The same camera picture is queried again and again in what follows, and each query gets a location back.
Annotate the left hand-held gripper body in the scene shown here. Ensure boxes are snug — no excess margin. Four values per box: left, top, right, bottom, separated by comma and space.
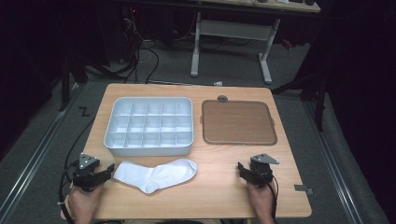
72, 152, 103, 192

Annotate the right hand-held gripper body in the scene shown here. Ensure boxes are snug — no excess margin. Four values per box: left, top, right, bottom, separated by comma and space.
247, 152, 280, 189

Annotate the white sock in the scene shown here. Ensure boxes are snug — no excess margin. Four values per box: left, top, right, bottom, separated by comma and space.
112, 158, 199, 195

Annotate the white compartment organizer box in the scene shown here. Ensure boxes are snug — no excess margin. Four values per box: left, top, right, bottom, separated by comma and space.
103, 96, 194, 158

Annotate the person's right hand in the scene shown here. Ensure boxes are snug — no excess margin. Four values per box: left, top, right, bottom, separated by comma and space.
246, 179, 276, 217

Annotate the person's left hand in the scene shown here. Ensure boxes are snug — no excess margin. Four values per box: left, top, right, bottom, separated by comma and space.
67, 182, 105, 217

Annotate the grey tape strip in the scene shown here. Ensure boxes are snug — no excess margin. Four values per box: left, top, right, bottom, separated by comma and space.
293, 184, 314, 196

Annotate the brown tray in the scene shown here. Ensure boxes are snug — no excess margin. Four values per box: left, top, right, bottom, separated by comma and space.
201, 99, 278, 147

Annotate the black metal stand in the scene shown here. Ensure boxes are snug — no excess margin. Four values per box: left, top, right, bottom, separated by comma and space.
270, 59, 332, 132
58, 55, 90, 112

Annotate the desk with white legs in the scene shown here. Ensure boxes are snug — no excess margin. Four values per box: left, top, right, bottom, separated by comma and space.
190, 0, 321, 86

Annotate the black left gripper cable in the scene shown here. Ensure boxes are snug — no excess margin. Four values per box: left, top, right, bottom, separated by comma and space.
58, 116, 96, 224

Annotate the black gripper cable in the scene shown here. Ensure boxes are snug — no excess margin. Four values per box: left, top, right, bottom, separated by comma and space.
58, 116, 96, 224
266, 173, 280, 222

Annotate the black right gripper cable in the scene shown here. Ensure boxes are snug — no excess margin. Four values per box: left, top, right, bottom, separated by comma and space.
266, 173, 280, 222

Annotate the metal floor rail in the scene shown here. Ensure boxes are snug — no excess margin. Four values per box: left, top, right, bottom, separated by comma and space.
0, 82, 84, 217
303, 101, 364, 224

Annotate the bundle of floor cables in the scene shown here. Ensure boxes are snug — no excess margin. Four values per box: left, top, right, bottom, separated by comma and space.
120, 6, 161, 85

